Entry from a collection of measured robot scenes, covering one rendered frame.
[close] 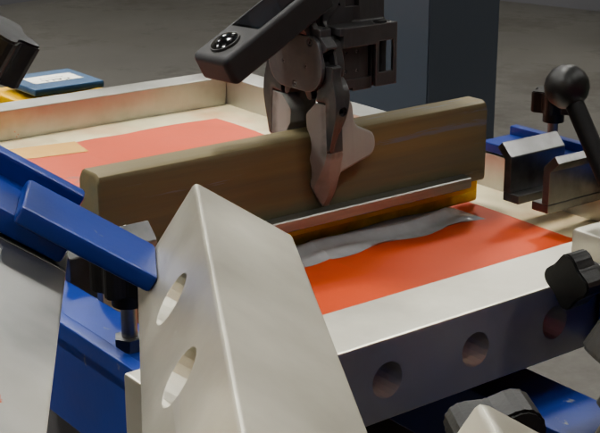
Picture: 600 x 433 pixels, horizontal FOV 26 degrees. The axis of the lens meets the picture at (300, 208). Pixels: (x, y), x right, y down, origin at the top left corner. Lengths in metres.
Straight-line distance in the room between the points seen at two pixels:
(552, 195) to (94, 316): 0.46
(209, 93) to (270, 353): 1.23
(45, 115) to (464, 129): 0.53
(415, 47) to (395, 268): 0.71
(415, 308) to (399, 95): 1.03
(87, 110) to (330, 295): 0.60
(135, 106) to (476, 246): 0.58
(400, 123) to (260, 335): 0.73
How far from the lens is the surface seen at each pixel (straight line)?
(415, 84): 1.75
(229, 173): 1.03
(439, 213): 1.19
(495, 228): 1.18
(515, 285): 0.80
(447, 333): 0.75
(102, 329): 0.84
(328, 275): 1.05
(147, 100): 1.57
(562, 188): 1.16
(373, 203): 1.12
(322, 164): 1.07
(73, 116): 1.53
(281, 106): 1.10
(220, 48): 1.01
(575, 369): 3.24
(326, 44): 1.04
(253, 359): 0.39
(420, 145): 1.16
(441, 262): 1.09
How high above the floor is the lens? 1.32
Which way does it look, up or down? 18 degrees down
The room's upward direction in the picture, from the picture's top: straight up
